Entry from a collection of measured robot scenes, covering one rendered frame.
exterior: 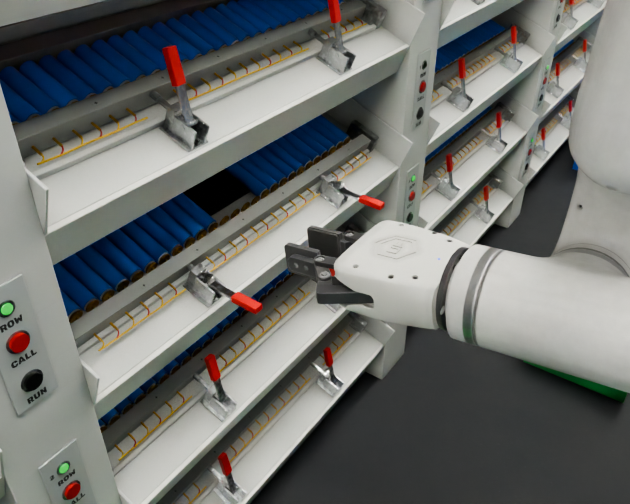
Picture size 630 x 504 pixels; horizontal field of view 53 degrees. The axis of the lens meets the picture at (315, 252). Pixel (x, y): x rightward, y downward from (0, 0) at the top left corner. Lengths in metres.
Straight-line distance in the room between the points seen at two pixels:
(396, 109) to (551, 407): 0.67
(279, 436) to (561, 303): 0.67
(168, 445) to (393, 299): 0.40
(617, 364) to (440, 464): 0.73
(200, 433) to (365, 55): 0.54
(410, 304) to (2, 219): 0.32
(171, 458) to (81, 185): 0.39
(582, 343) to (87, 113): 0.45
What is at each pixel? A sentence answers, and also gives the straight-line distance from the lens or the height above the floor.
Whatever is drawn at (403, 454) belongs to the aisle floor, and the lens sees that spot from 1.20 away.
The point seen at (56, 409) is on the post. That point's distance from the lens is 0.62.
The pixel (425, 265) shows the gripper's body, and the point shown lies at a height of 0.63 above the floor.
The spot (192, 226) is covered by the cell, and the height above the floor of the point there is 0.53.
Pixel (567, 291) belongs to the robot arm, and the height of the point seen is 0.65.
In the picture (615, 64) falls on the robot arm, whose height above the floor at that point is 0.82.
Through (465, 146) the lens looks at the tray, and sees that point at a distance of 1.49.
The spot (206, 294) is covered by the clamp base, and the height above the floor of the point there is 0.50.
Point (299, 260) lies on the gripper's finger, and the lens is 0.61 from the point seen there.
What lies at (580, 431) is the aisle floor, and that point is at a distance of 1.32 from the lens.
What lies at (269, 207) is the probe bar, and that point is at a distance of 0.82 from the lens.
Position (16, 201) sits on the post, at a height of 0.71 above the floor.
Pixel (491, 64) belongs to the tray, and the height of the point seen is 0.51.
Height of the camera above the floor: 0.94
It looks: 35 degrees down
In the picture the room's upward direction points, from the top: straight up
